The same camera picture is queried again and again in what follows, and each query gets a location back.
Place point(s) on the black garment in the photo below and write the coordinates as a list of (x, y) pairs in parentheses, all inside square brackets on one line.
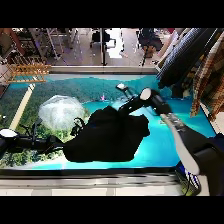
[(110, 136)]

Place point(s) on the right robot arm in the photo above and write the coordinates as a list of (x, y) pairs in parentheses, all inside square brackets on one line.
[(181, 140)]

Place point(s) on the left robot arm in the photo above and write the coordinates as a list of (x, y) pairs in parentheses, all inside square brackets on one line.
[(33, 142)]

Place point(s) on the brown clothes hanger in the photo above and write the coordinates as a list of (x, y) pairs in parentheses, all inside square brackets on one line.
[(28, 70)]

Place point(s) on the dark blue checked shirt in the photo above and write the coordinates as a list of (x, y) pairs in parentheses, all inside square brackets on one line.
[(181, 56)]

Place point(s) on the brown checked shirt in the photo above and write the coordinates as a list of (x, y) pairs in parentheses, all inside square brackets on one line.
[(210, 83)]

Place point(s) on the silver frame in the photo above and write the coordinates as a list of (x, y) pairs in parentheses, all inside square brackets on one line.
[(93, 183)]

